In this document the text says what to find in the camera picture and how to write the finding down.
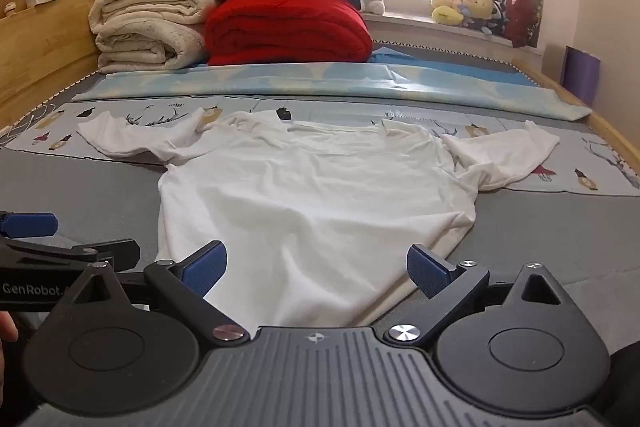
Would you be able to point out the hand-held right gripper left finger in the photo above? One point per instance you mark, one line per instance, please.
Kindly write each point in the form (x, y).
(205, 269)

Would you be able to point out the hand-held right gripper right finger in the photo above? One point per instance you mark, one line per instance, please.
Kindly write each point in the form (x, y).
(427, 271)

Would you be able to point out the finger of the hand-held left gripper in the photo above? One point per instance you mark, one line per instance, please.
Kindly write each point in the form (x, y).
(30, 225)
(115, 252)

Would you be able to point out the white towel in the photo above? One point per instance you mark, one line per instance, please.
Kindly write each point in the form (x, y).
(310, 197)

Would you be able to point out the person's left hand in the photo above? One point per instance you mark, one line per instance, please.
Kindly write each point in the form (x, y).
(7, 327)

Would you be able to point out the grey bed sheet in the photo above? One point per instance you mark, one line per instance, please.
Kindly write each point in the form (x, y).
(75, 197)

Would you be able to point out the deer printed bed sheet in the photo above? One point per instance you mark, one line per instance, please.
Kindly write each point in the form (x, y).
(50, 127)

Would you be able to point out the light blue patterned blanket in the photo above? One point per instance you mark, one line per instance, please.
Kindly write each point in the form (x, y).
(300, 82)

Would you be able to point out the cream folded quilt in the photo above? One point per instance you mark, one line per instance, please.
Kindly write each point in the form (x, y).
(145, 24)

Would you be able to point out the white window sill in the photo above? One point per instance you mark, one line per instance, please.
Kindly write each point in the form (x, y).
(425, 29)

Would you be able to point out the purple box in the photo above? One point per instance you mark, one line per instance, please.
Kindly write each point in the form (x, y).
(581, 74)

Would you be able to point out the red folded blanket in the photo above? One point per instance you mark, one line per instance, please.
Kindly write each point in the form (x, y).
(285, 32)

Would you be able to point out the yellow plush toy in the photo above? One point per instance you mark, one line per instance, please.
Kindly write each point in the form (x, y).
(447, 7)

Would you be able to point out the yellow headed plush doll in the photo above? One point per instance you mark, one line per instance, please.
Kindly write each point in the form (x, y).
(479, 4)

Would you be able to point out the dark red plush pillow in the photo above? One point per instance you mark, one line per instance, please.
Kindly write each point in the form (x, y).
(522, 14)

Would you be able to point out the wooden bed frame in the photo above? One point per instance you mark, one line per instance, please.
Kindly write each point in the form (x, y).
(45, 42)

